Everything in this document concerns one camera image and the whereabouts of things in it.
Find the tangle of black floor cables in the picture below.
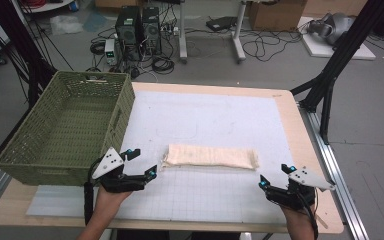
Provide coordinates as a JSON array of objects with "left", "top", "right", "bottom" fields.
[{"left": 241, "top": 29, "right": 305, "bottom": 63}]

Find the grey headset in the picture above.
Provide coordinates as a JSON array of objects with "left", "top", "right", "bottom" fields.
[{"left": 307, "top": 12, "right": 356, "bottom": 46}]

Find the cream cloth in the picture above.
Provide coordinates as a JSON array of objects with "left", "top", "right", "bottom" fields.
[{"left": 161, "top": 143, "right": 260, "bottom": 172}]

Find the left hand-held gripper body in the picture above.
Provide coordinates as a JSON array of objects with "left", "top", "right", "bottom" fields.
[{"left": 91, "top": 147, "right": 147, "bottom": 194}]

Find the person's left hand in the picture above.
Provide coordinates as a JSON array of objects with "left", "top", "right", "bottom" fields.
[{"left": 94, "top": 185, "right": 133, "bottom": 218}]

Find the black tripod stand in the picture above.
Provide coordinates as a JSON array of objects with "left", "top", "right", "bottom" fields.
[{"left": 289, "top": 0, "right": 384, "bottom": 145}]

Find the black flat device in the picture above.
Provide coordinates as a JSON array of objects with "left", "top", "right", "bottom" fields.
[{"left": 205, "top": 15, "right": 238, "bottom": 33}]

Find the black stand with cables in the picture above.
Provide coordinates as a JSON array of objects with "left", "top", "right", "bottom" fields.
[{"left": 0, "top": 0, "right": 58, "bottom": 108}]

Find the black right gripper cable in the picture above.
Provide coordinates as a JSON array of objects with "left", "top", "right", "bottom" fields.
[{"left": 294, "top": 189, "right": 320, "bottom": 240}]

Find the brown cardboard box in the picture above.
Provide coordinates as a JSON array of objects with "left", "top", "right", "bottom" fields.
[{"left": 247, "top": 0, "right": 308, "bottom": 33}]

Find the white grid mat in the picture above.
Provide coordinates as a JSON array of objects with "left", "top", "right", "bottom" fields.
[{"left": 25, "top": 90, "right": 296, "bottom": 225}]

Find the clear plastic bag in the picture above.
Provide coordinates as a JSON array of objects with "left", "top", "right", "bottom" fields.
[{"left": 49, "top": 14, "right": 85, "bottom": 36}]

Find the white power supply unit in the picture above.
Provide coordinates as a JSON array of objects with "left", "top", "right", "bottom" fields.
[{"left": 103, "top": 38, "right": 118, "bottom": 66}]

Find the white floor board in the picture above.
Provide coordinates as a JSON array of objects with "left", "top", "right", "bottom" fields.
[{"left": 296, "top": 16, "right": 377, "bottom": 61}]

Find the person's right hand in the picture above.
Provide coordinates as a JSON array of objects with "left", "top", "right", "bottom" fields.
[{"left": 279, "top": 203, "right": 316, "bottom": 228}]

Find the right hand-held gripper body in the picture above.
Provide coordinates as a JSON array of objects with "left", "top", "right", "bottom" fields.
[{"left": 268, "top": 166, "right": 336, "bottom": 211}]

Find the large black computer tower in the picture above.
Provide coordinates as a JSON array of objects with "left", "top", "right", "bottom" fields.
[{"left": 114, "top": 5, "right": 143, "bottom": 62}]

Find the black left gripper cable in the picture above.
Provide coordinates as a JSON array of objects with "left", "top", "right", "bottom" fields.
[{"left": 83, "top": 157, "right": 103, "bottom": 227}]

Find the white power strip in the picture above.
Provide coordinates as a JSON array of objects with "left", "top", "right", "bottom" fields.
[{"left": 161, "top": 25, "right": 181, "bottom": 36}]

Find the slim black computer tower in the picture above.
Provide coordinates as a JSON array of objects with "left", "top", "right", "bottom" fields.
[{"left": 141, "top": 6, "right": 163, "bottom": 56}]

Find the green woven basket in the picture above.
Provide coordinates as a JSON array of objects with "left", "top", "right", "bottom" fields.
[{"left": 0, "top": 70, "right": 137, "bottom": 187}]

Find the white desk frame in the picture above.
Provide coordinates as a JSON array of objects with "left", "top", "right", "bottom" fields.
[{"left": 177, "top": 0, "right": 248, "bottom": 65}]

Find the coil of black cable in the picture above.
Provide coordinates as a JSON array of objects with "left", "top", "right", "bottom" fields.
[{"left": 151, "top": 55, "right": 176, "bottom": 76}]

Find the aluminium rail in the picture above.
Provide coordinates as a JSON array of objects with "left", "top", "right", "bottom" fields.
[{"left": 297, "top": 102, "right": 371, "bottom": 240}]

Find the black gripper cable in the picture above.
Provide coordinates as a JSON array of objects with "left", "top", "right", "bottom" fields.
[
  {"left": 83, "top": 157, "right": 103, "bottom": 227},
  {"left": 294, "top": 189, "right": 320, "bottom": 240}
]

